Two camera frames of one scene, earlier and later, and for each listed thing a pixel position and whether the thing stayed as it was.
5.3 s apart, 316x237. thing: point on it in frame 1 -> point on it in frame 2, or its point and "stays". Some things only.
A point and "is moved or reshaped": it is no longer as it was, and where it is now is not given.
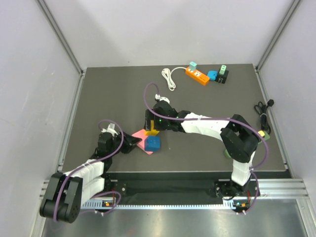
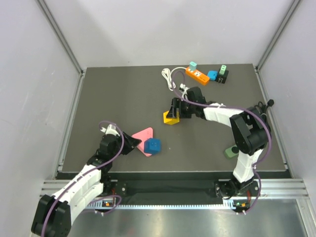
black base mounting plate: x=156 y=189 stays
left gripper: x=129 y=142 stays
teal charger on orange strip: x=193 y=65 stays
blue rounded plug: x=212 y=74 stays
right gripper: x=147 y=125 -> x=177 y=102
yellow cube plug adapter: x=152 y=132 is moved or reshaped
